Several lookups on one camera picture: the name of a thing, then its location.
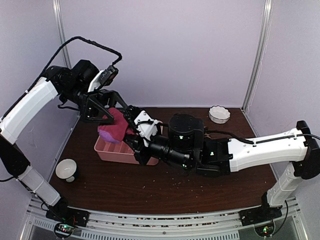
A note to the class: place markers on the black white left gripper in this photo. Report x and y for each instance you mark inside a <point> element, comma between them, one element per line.
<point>93,101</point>

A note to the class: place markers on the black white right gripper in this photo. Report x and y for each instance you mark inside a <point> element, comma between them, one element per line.
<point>136,141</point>

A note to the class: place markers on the magenta purple sock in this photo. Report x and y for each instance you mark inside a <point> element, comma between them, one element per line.
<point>116,132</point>

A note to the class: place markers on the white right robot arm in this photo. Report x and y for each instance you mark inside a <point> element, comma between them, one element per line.
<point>188,145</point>

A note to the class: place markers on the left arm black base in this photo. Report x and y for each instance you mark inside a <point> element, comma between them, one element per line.
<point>61,212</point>

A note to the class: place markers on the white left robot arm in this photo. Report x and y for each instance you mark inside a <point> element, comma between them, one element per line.
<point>83,85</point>

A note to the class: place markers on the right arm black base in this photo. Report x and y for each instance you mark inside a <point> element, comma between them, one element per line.
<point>258,215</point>

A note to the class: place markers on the pink divided plastic tray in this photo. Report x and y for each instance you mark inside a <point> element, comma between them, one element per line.
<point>115,152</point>

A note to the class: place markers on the white scalloped bowl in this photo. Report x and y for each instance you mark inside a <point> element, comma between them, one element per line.
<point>219,114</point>

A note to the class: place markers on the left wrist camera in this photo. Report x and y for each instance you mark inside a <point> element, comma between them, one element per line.
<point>107,76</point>

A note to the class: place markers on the aluminium front frame rail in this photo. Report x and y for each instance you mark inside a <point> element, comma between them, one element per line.
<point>219,225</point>

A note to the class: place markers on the aluminium right corner post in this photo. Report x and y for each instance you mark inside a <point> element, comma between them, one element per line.
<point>261,47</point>

